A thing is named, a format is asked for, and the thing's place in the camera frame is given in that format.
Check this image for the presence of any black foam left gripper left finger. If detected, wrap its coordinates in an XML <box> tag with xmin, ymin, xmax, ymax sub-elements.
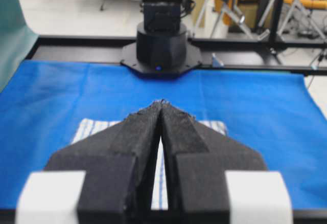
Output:
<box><xmin>15</xmin><ymin>100</ymin><xmax>162</xmax><ymax>224</ymax></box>

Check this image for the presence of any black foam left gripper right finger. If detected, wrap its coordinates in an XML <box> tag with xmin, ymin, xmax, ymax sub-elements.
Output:
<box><xmin>158</xmin><ymin>100</ymin><xmax>294</xmax><ymax>224</ymax></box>

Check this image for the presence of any white blue striped towel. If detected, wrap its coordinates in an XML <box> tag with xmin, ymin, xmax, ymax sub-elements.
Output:
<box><xmin>71</xmin><ymin>118</ymin><xmax>227</xmax><ymax>211</ymax></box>

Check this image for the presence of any blue table cloth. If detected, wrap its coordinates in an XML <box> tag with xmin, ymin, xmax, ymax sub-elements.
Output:
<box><xmin>1</xmin><ymin>60</ymin><xmax>326</xmax><ymax>209</ymax></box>

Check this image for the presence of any green curtain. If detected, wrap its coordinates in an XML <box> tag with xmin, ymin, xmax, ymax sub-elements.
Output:
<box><xmin>1</xmin><ymin>0</ymin><xmax>38</xmax><ymax>90</ymax></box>

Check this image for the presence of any black octagonal right base plate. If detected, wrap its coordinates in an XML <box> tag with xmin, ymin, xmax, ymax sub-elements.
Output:
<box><xmin>121</xmin><ymin>43</ymin><xmax>214</xmax><ymax>76</ymax></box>

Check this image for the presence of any black table frame rail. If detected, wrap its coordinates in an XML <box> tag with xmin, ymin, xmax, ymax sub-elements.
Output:
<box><xmin>27</xmin><ymin>36</ymin><xmax>326</xmax><ymax>76</ymax></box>

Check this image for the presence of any orange metal frame rack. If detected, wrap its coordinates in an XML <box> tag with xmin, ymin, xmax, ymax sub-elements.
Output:
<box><xmin>192</xmin><ymin>0</ymin><xmax>326</xmax><ymax>42</ymax></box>

